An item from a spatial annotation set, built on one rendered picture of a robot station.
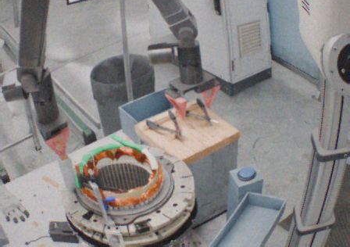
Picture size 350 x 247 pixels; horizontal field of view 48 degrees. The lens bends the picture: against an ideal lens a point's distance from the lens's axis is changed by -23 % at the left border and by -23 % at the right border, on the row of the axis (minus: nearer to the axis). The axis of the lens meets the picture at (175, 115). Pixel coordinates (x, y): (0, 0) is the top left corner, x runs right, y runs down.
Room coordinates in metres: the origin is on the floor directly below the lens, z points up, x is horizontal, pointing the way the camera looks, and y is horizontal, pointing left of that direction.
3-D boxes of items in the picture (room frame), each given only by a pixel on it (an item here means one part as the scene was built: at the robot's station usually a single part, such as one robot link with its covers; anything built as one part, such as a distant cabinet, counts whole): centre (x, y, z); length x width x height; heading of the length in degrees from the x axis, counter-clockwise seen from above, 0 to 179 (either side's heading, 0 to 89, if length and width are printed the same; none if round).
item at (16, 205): (1.04, 0.64, 0.79); 0.24 x 0.12 x 0.02; 34
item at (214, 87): (1.11, -0.07, 1.13); 0.07 x 0.07 x 0.09; 32
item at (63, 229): (0.90, 0.38, 0.81); 0.10 x 0.06 x 0.06; 91
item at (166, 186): (0.80, 0.13, 1.05); 0.22 x 0.22 x 0.12
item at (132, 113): (1.18, 0.05, 0.92); 0.17 x 0.11 x 0.28; 122
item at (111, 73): (2.45, 0.28, 0.39); 0.39 x 0.39 x 0.35
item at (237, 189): (0.87, -0.16, 0.91); 0.07 x 0.07 x 0.25; 14
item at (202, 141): (1.05, -0.03, 1.05); 0.20 x 0.19 x 0.02; 32
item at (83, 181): (0.68, 0.17, 1.21); 0.04 x 0.04 x 0.03; 36
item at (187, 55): (1.09, -0.04, 1.26); 0.07 x 0.06 x 0.07; 87
